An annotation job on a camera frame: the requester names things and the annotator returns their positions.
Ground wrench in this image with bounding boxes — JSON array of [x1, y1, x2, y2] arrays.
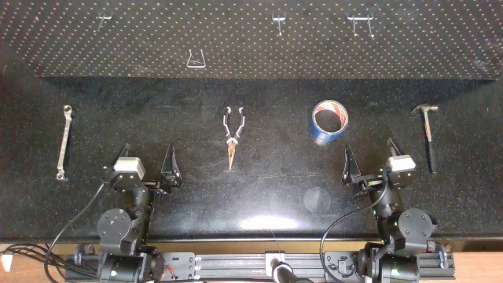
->
[[55, 104, 74, 182]]

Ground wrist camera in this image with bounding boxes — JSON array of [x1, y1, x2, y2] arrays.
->
[[113, 156, 146, 179], [384, 154, 417, 173]]

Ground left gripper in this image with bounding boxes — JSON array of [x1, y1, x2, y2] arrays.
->
[[102, 142, 183, 196]]

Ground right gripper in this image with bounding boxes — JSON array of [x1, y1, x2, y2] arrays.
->
[[340, 138, 417, 197]]

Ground black pegboard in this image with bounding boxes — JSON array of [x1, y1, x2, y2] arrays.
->
[[0, 0, 503, 80]]

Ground roll of blue tape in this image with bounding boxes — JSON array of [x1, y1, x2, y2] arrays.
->
[[309, 99, 350, 145]]

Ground black wire bundle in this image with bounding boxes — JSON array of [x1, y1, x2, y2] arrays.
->
[[0, 243, 99, 278]]

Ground hammer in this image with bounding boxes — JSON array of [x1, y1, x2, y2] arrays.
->
[[410, 102, 440, 175]]

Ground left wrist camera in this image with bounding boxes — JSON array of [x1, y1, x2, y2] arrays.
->
[[113, 156, 146, 179]]

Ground mounting rail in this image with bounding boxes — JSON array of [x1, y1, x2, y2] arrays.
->
[[64, 243, 457, 283]]

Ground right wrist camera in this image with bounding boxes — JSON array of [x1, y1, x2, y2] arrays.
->
[[384, 154, 417, 173]]

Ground metal hook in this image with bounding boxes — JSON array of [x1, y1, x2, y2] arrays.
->
[[346, 13, 376, 39], [185, 48, 207, 70], [271, 13, 287, 38], [96, 13, 114, 32]]

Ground pliers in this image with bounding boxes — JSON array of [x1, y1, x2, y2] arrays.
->
[[222, 105, 247, 172]]

